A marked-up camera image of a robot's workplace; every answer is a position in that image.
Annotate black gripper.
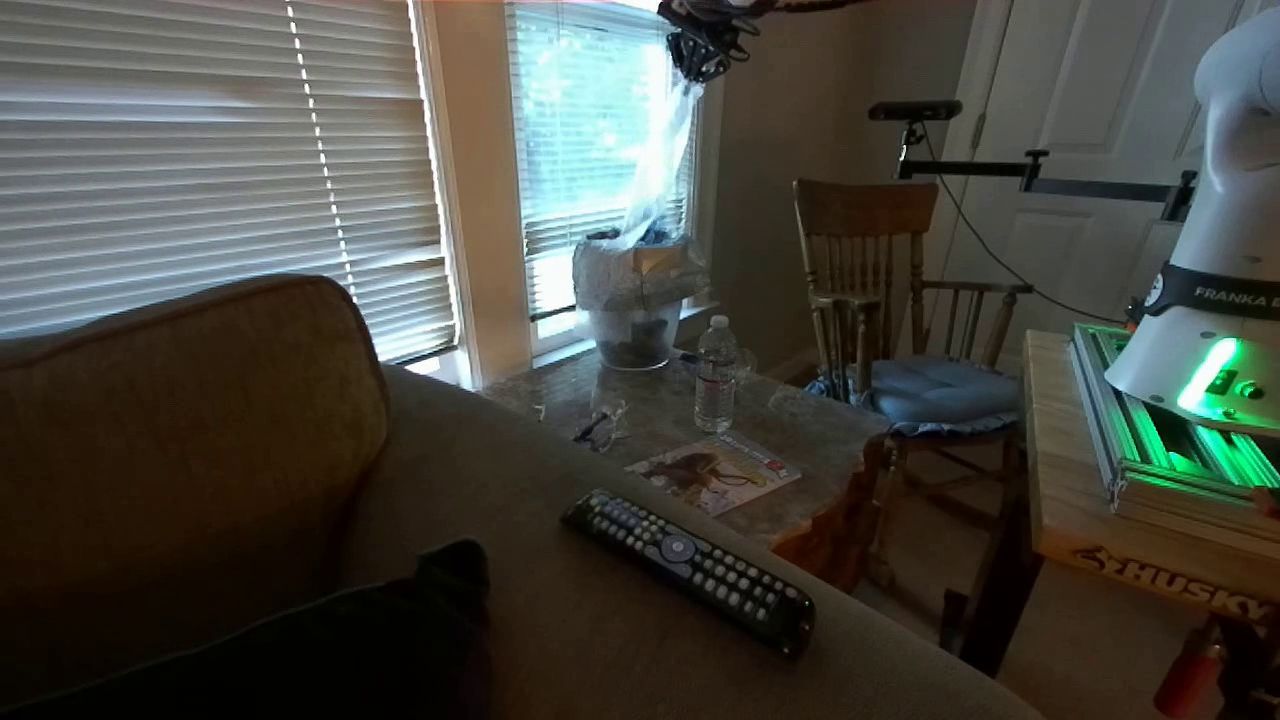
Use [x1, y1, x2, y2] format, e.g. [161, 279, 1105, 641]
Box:
[664, 0, 771, 84]

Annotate clear plastic sheet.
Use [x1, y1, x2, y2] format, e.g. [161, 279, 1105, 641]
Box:
[617, 54, 713, 266]

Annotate narrow window blinds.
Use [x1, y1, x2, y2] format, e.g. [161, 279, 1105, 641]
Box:
[510, 0, 700, 323]

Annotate bin with plastic liner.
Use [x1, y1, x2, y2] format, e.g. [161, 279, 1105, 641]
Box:
[570, 229, 708, 353]

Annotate wooden spindle chair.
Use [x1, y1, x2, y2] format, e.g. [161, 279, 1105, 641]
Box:
[787, 178, 1039, 541]

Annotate clear plastic water bottle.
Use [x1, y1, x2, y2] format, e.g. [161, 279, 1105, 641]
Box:
[688, 314, 743, 442]

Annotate white panel door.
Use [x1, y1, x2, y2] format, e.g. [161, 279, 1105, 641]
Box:
[924, 0, 1269, 372]

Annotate clear bag with black item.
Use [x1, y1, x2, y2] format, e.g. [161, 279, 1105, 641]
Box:
[570, 395, 637, 451]

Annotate blue seat cushion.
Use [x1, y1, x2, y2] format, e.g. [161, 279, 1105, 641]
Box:
[849, 353, 1027, 446]

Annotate printed magazine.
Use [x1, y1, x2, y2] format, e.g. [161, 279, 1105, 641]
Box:
[623, 432, 803, 526]

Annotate wide window blinds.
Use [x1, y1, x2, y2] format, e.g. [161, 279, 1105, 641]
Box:
[0, 0, 459, 368]

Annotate black remote control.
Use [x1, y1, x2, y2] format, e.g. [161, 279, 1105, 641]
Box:
[560, 486, 821, 664]

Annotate wooden-top Husky workbench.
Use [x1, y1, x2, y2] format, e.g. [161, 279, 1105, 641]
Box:
[958, 323, 1280, 679]

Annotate olive fabric sofa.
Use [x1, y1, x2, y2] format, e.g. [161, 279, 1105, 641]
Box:
[0, 273, 1047, 720]

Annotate black pillow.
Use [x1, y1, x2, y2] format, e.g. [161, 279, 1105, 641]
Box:
[0, 537, 498, 720]

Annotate workbench clamp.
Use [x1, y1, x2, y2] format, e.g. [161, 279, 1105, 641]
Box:
[1147, 616, 1240, 720]

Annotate black stereo camera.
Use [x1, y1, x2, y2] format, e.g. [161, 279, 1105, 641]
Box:
[863, 96, 968, 128]

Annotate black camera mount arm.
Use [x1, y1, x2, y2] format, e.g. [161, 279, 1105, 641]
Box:
[893, 120, 1201, 229]

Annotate green-lit metal base plate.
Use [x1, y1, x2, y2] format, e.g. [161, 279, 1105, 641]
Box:
[1067, 320, 1280, 511]

